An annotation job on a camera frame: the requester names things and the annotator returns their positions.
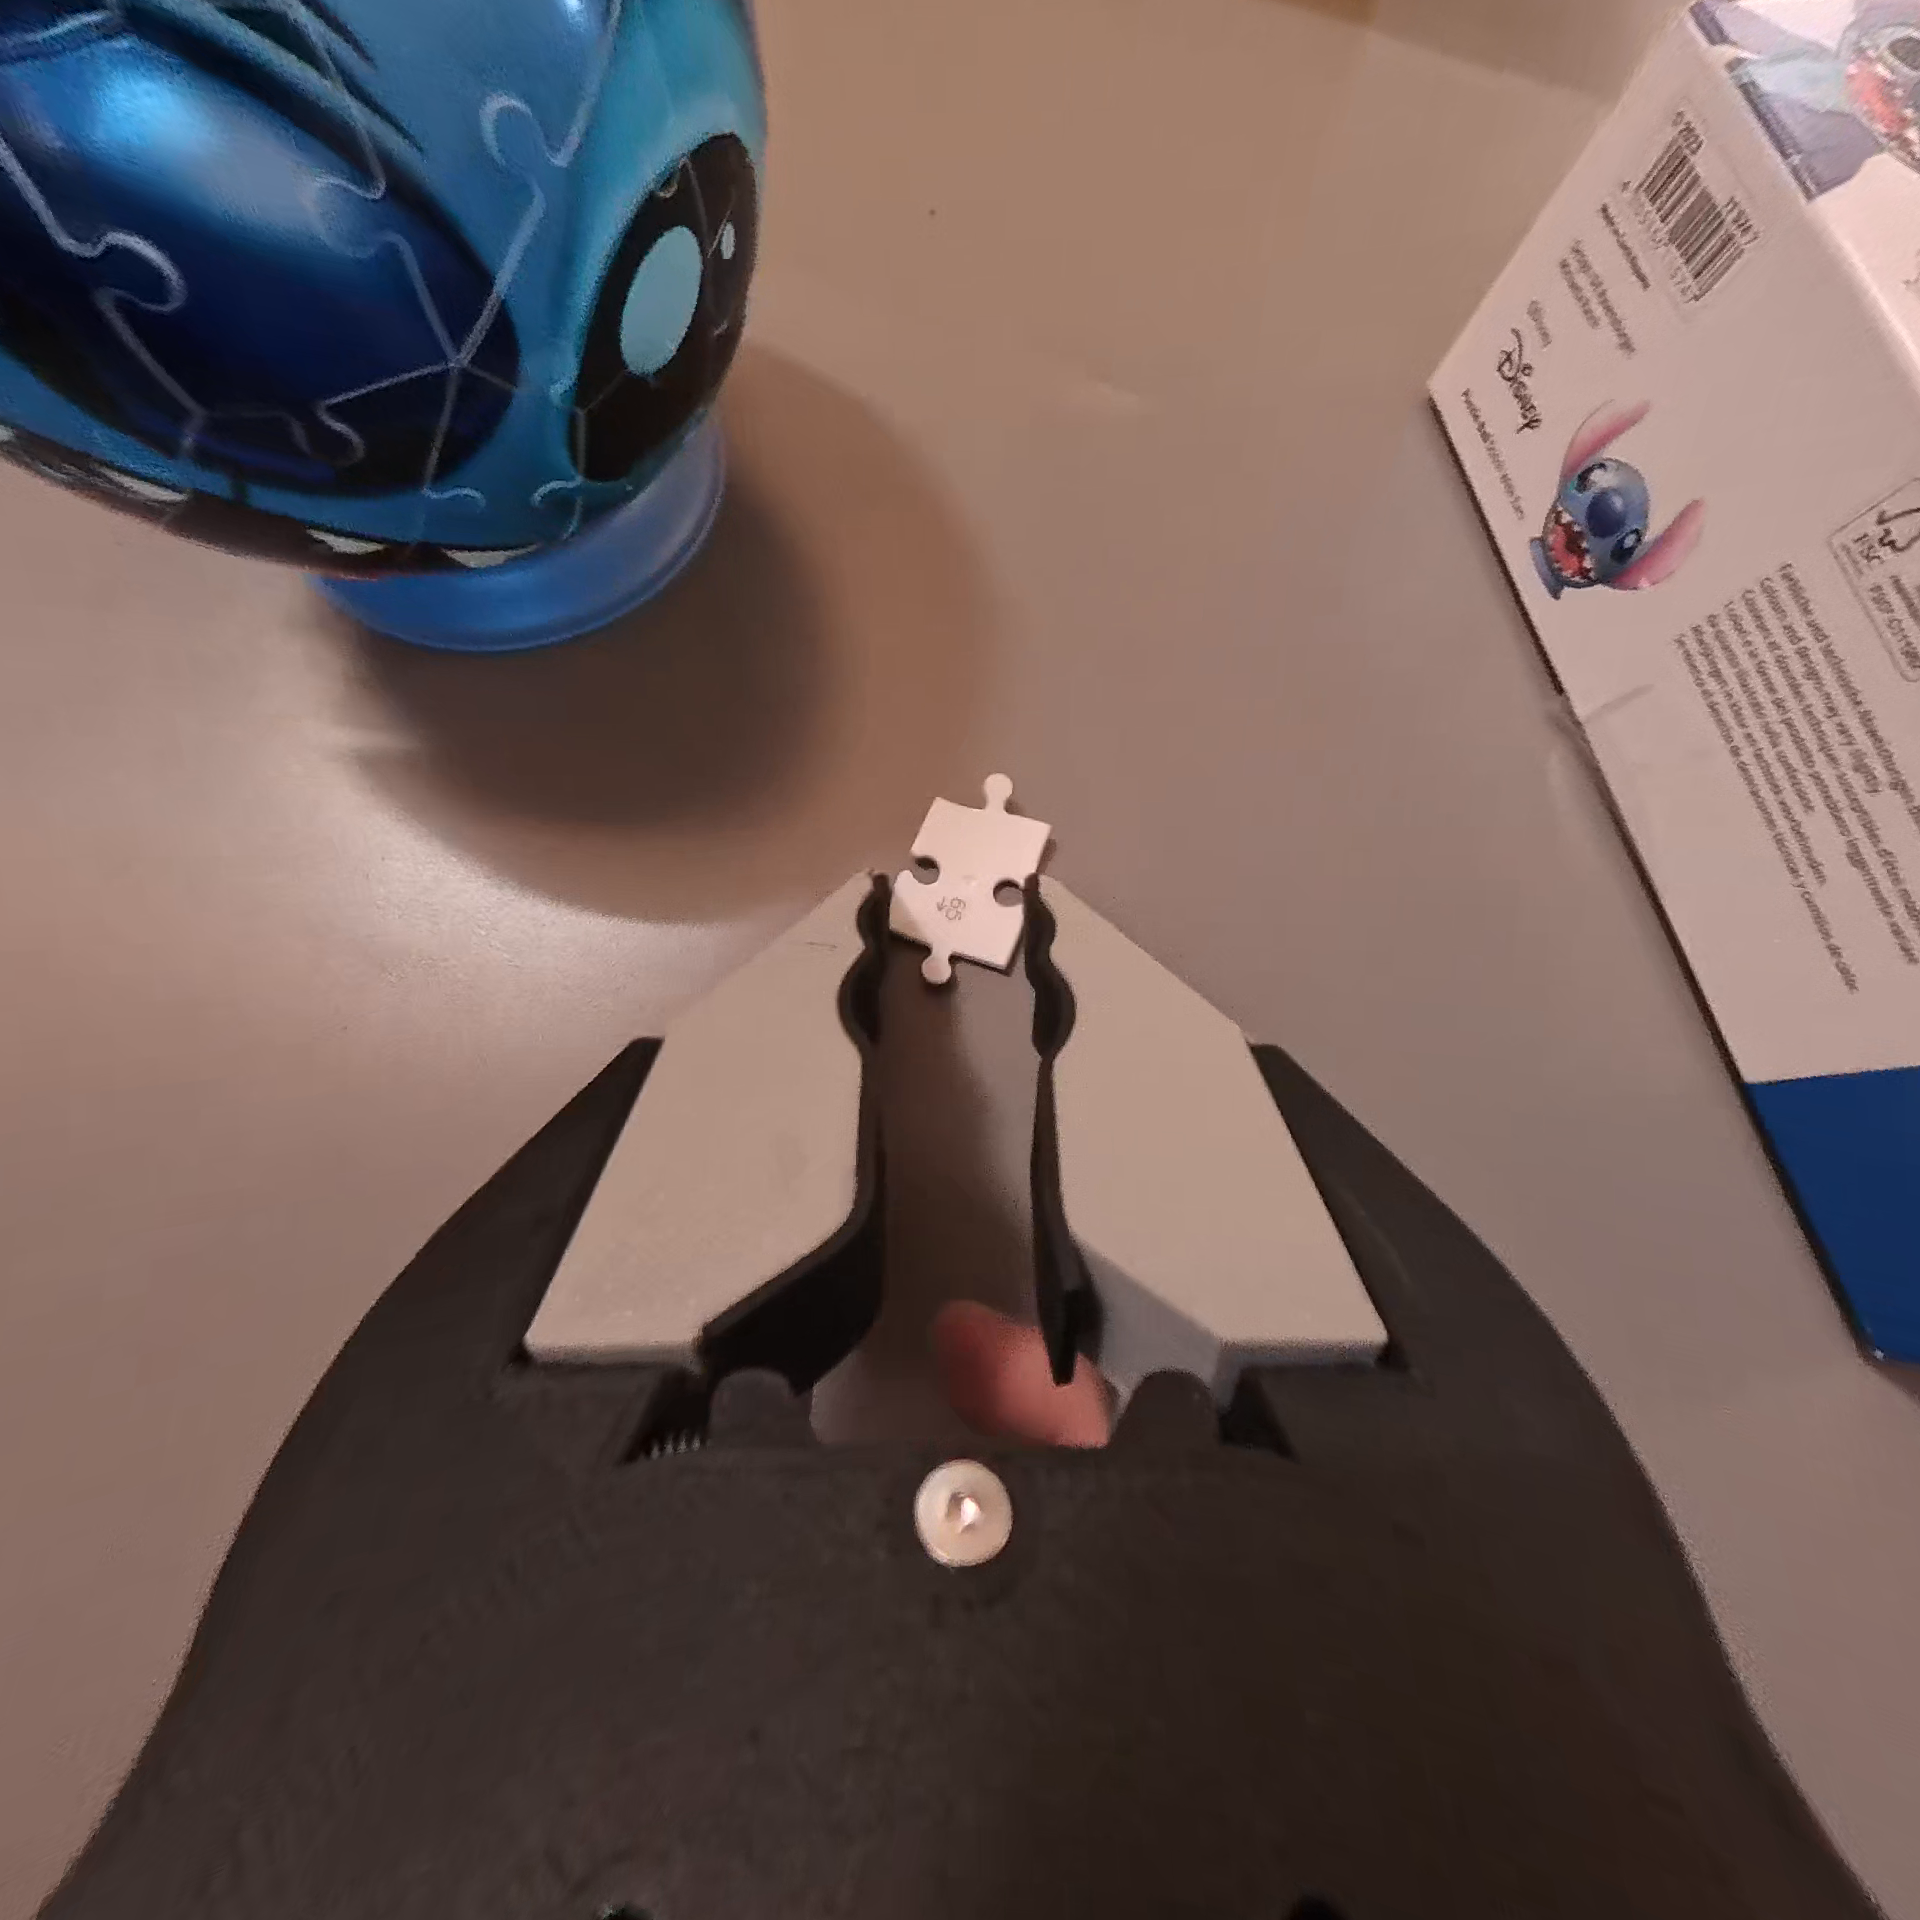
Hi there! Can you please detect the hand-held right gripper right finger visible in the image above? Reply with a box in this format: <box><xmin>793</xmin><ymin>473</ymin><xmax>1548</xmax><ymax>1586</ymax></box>
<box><xmin>1025</xmin><ymin>875</ymin><xmax>1391</xmax><ymax>1405</ymax></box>

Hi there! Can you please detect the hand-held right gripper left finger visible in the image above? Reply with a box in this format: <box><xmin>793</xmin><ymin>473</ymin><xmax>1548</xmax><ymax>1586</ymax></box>
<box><xmin>527</xmin><ymin>870</ymin><xmax>892</xmax><ymax>1396</ymax></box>

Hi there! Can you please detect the puzzle piece with white back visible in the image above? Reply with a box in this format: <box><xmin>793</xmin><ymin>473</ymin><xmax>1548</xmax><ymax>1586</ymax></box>
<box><xmin>888</xmin><ymin>771</ymin><xmax>1053</xmax><ymax>987</ymax></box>

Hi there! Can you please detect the blue plastic ball stand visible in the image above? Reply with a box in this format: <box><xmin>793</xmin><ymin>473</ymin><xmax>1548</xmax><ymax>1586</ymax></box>
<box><xmin>314</xmin><ymin>434</ymin><xmax>730</xmax><ymax>649</ymax></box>

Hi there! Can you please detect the blue puzzle ball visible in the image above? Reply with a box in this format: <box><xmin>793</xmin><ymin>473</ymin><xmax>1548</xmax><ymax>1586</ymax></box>
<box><xmin>0</xmin><ymin>0</ymin><xmax>770</xmax><ymax>577</ymax></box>

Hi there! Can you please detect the cartoon printed puzzle box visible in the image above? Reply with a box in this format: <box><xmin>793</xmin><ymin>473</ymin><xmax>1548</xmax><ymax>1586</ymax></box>
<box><xmin>1425</xmin><ymin>0</ymin><xmax>1920</xmax><ymax>1367</ymax></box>

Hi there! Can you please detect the person's right hand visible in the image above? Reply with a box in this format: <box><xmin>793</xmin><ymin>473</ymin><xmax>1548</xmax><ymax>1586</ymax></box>
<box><xmin>927</xmin><ymin>1304</ymin><xmax>1120</xmax><ymax>1449</ymax></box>

